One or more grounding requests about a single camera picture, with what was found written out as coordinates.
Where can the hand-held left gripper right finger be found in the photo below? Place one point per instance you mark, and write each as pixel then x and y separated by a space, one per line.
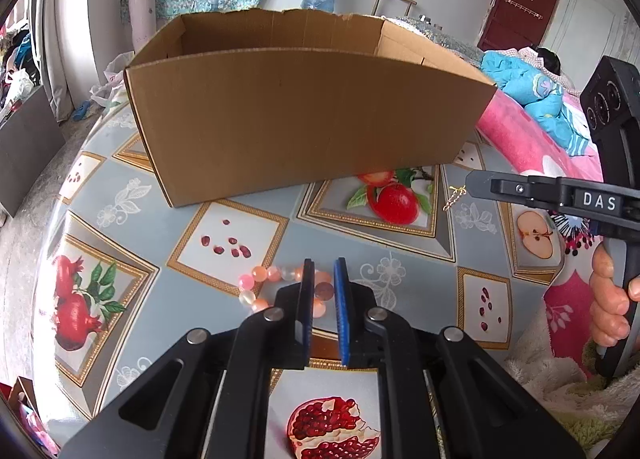
pixel 341 319

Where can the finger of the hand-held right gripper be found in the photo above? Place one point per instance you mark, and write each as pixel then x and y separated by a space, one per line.
pixel 540 191
pixel 477 180

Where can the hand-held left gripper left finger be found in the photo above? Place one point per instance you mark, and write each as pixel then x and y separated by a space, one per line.
pixel 306 319

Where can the brown cardboard box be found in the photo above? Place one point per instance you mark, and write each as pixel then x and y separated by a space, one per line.
pixel 300 129

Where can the person's right hand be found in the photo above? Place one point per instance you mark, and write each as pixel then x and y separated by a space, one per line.
pixel 607 299

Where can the pink printed blanket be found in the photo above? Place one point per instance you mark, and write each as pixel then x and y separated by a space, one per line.
pixel 520 139

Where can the blue quilt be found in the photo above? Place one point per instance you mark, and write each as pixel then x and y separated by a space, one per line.
pixel 530 89

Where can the silver glitter cloth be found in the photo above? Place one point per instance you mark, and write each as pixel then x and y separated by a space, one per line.
pixel 430 29

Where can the red door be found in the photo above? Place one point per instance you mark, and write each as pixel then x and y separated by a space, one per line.
pixel 517 6

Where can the fruit printed tablecloth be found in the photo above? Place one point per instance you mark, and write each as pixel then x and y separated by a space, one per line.
pixel 150 236

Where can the white fluffy blanket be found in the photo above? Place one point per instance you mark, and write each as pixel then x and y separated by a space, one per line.
pixel 545 369

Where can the green fluffy rug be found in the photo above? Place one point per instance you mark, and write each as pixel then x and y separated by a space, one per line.
pixel 585 421

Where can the cardboard box with clutter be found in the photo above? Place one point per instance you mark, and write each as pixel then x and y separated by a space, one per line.
pixel 25 414

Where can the blue slipper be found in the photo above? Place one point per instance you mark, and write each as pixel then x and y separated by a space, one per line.
pixel 82 111

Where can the white plastic bag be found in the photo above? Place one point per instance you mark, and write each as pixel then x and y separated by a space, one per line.
pixel 112 81

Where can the grey cabinet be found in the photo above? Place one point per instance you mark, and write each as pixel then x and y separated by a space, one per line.
pixel 25 149

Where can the white cylindrical appliance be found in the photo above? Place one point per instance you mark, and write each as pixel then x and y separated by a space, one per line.
pixel 142 14

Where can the white curtain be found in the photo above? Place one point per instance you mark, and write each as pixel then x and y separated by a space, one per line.
pixel 55 39

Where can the pile of clothes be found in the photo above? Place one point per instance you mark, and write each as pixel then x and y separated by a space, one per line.
pixel 17 64

